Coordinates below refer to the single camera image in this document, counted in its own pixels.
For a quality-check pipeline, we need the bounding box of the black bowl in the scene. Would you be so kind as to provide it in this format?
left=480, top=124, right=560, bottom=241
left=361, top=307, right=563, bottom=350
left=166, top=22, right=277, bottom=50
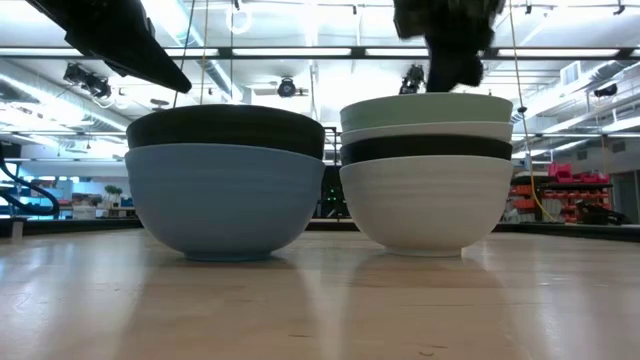
left=126, top=103, right=327, bottom=161
left=340, top=134, right=514, bottom=167

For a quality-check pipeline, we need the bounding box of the red bin shelving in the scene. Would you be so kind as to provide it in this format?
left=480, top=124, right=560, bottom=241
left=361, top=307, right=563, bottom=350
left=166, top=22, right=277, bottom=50
left=504, top=162, right=617, bottom=225

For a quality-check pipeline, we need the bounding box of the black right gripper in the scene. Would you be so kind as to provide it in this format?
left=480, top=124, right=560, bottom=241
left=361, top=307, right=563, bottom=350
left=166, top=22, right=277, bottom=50
left=392, top=0, right=507, bottom=95

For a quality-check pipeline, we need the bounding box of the black ceiling spotlight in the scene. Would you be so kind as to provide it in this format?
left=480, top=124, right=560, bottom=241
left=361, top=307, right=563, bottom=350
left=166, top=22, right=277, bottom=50
left=276, top=77, right=298, bottom=99
left=592, top=82, right=620, bottom=99
left=62, top=62, right=113, bottom=100
left=398, top=63, right=427, bottom=96

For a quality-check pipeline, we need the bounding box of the light blue bowl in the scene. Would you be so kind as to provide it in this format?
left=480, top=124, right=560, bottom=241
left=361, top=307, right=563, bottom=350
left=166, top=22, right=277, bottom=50
left=124, top=143, right=327, bottom=263

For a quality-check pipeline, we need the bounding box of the small green plant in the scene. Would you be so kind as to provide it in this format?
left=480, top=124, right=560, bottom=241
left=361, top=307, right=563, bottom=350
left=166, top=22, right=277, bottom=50
left=103, top=184, right=124, bottom=207

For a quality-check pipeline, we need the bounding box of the yellow hanging cable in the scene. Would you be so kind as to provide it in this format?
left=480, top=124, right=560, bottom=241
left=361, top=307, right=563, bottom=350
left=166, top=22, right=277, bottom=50
left=507, top=0, right=559, bottom=224

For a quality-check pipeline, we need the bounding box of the mint green bowl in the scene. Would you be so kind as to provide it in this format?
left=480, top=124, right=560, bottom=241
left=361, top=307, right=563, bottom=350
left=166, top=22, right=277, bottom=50
left=339, top=92, right=514, bottom=133

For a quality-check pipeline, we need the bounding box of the thin black hanging cable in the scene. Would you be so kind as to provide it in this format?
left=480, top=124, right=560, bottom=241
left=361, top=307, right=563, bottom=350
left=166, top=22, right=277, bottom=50
left=172, top=0, right=197, bottom=109

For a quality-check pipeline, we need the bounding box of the white bowl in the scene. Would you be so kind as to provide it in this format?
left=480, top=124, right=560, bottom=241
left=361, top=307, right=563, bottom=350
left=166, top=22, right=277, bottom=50
left=339, top=154, right=515, bottom=258
left=340, top=121, right=514, bottom=147

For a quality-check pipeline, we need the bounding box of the thick black cable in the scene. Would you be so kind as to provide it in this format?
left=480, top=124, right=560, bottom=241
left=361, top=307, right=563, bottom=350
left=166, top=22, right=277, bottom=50
left=0, top=142, right=62, bottom=219

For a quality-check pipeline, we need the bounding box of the black computer with green lights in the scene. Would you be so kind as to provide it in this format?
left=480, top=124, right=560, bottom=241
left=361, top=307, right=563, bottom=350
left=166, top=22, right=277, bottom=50
left=319, top=164, right=352, bottom=222

